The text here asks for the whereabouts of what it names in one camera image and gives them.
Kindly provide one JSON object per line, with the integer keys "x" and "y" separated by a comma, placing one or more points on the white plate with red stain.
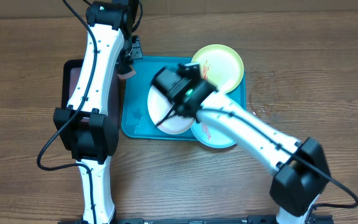
{"x": 158, "y": 107}

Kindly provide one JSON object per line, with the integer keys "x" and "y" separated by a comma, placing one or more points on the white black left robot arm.
{"x": 88, "y": 119}

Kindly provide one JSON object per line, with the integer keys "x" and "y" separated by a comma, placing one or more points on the black tray with water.
{"x": 71, "y": 73}

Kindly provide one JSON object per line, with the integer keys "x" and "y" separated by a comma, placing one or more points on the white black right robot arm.
{"x": 299, "y": 169}

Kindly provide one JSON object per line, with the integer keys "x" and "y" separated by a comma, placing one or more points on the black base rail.
{"x": 252, "y": 219}

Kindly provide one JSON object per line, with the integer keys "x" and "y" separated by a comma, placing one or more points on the light blue plate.
{"x": 211, "y": 137}

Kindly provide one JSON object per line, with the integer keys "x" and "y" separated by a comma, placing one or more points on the teal plastic tray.
{"x": 136, "y": 121}

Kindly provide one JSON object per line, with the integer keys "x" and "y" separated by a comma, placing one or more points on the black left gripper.
{"x": 138, "y": 54}

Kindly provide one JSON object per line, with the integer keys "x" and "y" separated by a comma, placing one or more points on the pink green sponge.
{"x": 126, "y": 74}

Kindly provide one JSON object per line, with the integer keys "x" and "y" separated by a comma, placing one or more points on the yellow-green plate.
{"x": 220, "y": 65}

